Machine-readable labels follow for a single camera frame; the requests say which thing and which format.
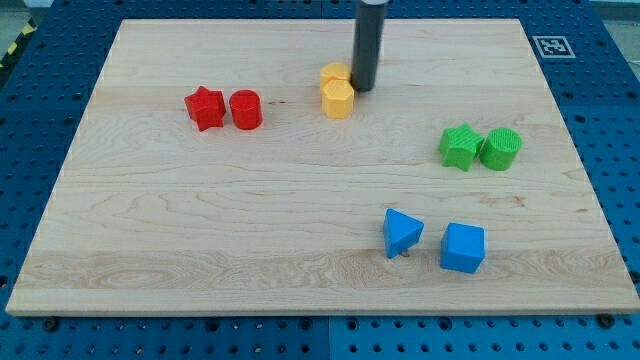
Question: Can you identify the yellow black hazard tape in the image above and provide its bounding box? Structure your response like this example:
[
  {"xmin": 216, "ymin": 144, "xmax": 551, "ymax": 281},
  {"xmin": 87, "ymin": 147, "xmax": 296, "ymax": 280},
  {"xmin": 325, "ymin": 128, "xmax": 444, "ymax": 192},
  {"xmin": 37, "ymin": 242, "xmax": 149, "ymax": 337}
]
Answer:
[{"xmin": 1, "ymin": 18, "xmax": 37, "ymax": 70}]

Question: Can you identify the green cylinder block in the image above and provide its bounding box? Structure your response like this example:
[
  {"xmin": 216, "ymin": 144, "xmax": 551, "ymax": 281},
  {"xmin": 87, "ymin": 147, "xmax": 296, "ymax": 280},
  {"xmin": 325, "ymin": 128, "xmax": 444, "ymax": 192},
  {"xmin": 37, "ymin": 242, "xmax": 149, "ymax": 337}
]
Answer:
[{"xmin": 479, "ymin": 127, "xmax": 523, "ymax": 171}]

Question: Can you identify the yellow rounded block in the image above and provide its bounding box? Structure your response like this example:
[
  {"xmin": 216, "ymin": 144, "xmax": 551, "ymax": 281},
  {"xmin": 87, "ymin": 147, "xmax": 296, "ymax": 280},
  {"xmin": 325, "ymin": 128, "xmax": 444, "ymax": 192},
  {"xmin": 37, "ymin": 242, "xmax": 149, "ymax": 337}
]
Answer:
[{"xmin": 320, "ymin": 62, "xmax": 351, "ymax": 89}]

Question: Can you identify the yellow hexagon block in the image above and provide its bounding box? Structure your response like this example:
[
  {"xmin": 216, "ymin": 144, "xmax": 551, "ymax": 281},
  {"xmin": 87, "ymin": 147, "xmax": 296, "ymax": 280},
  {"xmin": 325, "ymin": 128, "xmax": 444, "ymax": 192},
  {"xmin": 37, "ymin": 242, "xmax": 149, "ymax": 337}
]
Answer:
[{"xmin": 321, "ymin": 79, "xmax": 355, "ymax": 119}]

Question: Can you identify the light wooden board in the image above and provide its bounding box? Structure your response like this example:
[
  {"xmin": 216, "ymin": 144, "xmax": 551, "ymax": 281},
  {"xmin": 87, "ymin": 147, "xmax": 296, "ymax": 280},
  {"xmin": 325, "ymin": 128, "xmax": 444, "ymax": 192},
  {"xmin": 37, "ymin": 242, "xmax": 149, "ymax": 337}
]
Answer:
[{"xmin": 6, "ymin": 19, "xmax": 639, "ymax": 317}]

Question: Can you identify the red star block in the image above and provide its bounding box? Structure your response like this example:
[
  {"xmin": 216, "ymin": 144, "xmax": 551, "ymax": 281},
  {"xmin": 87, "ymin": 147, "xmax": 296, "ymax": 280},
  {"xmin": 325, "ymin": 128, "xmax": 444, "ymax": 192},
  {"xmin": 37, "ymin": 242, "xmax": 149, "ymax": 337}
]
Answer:
[{"xmin": 184, "ymin": 86, "xmax": 226, "ymax": 132}]

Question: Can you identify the blue cube block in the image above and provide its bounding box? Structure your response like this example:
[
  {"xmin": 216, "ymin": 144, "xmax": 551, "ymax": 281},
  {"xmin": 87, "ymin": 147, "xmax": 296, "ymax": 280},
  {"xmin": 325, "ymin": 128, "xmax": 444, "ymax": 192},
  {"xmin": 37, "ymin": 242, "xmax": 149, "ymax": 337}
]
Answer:
[{"xmin": 440, "ymin": 222, "xmax": 486, "ymax": 274}]

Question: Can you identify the red cylinder block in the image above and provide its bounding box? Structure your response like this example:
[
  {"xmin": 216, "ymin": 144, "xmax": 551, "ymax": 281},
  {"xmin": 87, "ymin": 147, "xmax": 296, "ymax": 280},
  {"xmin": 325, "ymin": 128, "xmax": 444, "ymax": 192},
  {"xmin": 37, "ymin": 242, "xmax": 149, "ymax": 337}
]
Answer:
[{"xmin": 229, "ymin": 89, "xmax": 263, "ymax": 130}]

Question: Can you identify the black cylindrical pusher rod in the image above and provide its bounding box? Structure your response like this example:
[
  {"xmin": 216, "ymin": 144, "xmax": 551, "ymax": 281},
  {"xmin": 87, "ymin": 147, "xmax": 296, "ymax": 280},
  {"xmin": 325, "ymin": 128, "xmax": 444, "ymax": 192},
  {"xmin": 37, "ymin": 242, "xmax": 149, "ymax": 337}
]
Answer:
[{"xmin": 351, "ymin": 0, "xmax": 389, "ymax": 92}]

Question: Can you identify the blue triangle block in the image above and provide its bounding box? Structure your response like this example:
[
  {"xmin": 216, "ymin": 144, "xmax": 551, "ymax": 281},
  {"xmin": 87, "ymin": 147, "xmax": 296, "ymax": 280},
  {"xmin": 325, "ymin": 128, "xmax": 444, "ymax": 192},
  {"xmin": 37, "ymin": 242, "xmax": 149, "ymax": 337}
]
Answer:
[{"xmin": 383, "ymin": 208, "xmax": 424, "ymax": 259}]

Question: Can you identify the white fiducial marker tag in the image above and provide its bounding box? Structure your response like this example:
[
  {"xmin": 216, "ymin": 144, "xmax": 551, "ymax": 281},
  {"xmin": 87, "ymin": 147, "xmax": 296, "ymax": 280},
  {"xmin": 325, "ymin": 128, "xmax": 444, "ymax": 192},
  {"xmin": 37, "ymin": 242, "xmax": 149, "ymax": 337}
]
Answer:
[{"xmin": 532, "ymin": 35, "xmax": 575, "ymax": 59}]

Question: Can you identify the green star block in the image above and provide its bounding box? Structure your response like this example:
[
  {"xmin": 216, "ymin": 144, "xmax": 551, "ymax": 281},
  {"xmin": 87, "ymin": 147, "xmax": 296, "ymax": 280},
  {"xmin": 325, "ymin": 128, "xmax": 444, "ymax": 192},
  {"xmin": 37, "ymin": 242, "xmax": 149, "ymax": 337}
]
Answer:
[{"xmin": 438, "ymin": 123, "xmax": 485, "ymax": 171}]

